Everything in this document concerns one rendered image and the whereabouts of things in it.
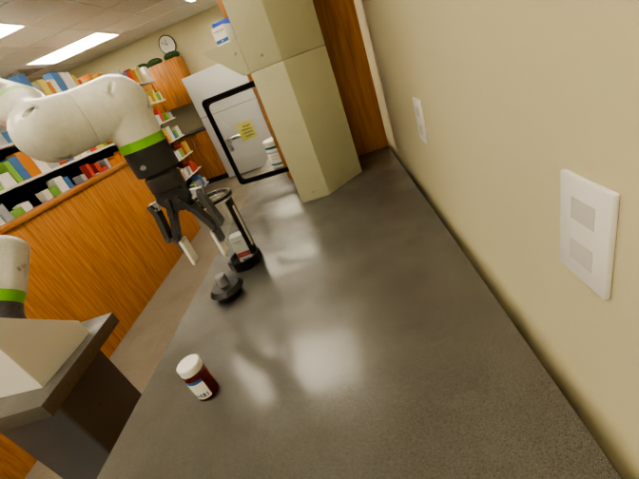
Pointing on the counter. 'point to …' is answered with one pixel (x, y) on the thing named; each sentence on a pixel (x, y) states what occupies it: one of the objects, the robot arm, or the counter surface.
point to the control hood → (229, 57)
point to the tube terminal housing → (297, 91)
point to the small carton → (223, 33)
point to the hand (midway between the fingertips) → (205, 248)
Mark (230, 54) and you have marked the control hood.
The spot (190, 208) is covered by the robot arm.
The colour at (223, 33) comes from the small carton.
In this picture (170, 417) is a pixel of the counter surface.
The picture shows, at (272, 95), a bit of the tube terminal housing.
